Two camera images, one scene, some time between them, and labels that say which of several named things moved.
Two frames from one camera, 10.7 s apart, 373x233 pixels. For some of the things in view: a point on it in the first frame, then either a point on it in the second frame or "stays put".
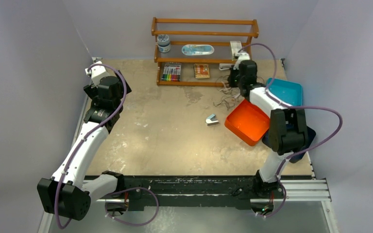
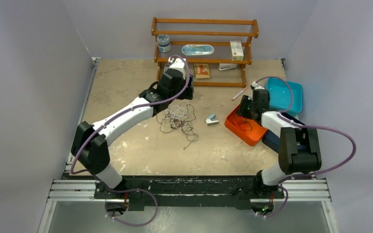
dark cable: [228, 94] to [169, 123]
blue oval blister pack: [197, 49] stays put
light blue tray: [289, 92] stays put
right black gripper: [232, 72] to [241, 111]
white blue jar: [163, 44] stays put
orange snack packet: [201, 71] stays put
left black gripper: [121, 85] to [187, 94]
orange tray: [247, 123] stays put
